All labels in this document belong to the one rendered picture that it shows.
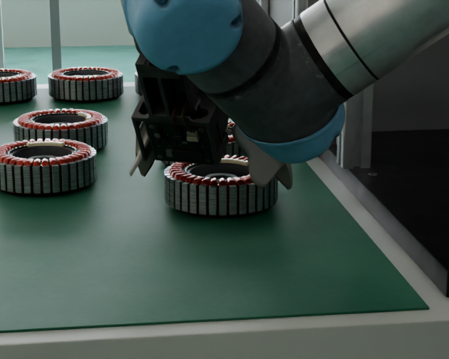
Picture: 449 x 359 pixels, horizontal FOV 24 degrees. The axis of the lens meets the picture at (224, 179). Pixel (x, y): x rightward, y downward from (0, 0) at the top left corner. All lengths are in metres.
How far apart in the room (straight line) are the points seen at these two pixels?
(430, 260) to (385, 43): 0.19
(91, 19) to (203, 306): 6.64
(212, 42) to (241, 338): 0.21
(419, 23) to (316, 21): 0.07
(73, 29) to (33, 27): 0.27
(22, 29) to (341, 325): 6.71
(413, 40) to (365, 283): 0.20
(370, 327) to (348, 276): 0.09
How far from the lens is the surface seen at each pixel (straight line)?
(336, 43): 0.76
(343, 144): 1.08
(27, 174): 1.06
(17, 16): 7.39
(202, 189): 0.97
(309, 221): 0.98
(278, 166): 0.96
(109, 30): 7.39
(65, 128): 1.21
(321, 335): 0.76
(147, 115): 0.89
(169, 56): 0.70
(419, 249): 0.87
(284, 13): 1.37
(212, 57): 0.71
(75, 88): 1.53
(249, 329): 0.75
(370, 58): 0.77
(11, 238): 0.95
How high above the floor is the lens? 1.05
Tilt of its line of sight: 16 degrees down
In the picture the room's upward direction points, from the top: straight up
